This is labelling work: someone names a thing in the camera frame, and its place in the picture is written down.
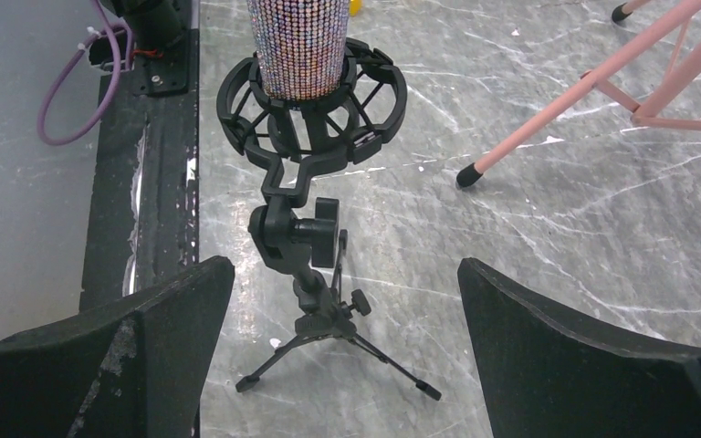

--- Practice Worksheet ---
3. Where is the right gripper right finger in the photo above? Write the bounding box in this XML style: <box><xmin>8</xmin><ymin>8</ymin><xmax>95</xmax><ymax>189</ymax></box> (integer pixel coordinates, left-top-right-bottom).
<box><xmin>457</xmin><ymin>258</ymin><xmax>701</xmax><ymax>437</ymax></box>

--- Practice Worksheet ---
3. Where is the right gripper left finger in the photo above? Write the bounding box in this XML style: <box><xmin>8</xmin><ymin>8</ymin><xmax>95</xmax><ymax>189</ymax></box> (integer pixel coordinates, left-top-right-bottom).
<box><xmin>0</xmin><ymin>255</ymin><xmax>235</xmax><ymax>437</ymax></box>

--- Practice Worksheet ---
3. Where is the black shock mount tripod stand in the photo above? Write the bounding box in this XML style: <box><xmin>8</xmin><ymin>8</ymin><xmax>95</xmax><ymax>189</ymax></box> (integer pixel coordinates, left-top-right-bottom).
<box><xmin>215</xmin><ymin>36</ymin><xmax>443</xmax><ymax>402</ymax></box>

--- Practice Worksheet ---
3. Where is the silver glitter microphone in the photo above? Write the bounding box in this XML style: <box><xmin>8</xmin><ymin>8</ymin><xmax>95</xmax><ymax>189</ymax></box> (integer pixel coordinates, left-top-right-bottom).
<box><xmin>247</xmin><ymin>0</ymin><xmax>350</xmax><ymax>102</ymax></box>

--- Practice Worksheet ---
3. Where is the pink music stand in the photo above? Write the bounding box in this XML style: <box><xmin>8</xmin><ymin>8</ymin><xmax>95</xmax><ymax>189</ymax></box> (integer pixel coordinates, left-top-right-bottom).
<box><xmin>455</xmin><ymin>0</ymin><xmax>701</xmax><ymax>190</ymax></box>

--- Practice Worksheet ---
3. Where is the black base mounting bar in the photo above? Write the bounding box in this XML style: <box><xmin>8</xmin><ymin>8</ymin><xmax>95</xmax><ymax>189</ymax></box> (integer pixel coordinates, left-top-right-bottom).
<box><xmin>78</xmin><ymin>29</ymin><xmax>200</xmax><ymax>312</ymax></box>

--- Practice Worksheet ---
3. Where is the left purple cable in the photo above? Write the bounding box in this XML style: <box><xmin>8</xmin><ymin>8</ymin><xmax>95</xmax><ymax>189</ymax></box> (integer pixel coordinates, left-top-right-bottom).
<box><xmin>37</xmin><ymin>0</ymin><xmax>135</xmax><ymax>148</ymax></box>

